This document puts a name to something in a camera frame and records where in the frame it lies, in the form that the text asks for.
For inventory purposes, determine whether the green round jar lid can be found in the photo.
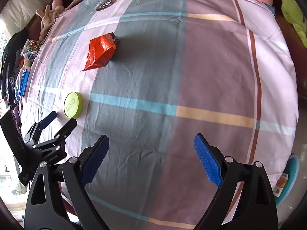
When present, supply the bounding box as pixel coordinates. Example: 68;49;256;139
64;92;83;118

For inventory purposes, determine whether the green tea box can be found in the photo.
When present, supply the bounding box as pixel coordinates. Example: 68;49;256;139
273;173;288;197

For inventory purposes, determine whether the teal plastic trash bin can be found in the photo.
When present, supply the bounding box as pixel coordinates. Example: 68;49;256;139
274;154;300;206

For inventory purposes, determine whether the pink plaid tablecloth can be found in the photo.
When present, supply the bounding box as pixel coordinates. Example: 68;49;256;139
21;0;298;229

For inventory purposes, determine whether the beige rabbit plush toy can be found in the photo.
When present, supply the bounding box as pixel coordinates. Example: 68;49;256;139
35;0;83;42

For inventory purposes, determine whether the green dinosaur plush toy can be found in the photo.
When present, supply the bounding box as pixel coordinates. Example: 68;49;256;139
281;0;306;48

